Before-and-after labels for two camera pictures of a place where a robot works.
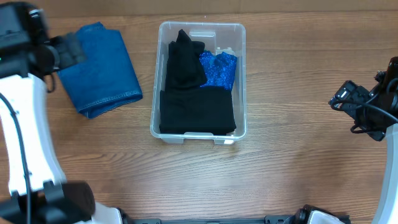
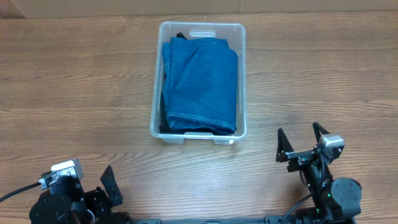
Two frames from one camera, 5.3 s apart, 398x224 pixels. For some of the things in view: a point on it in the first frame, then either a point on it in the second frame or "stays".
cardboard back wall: x=62 y=8 stays
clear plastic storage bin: x=216 y=37 stays
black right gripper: x=360 y=97 → x=286 y=152
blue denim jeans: x=106 y=79 → x=199 y=80
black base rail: x=301 y=216 stays
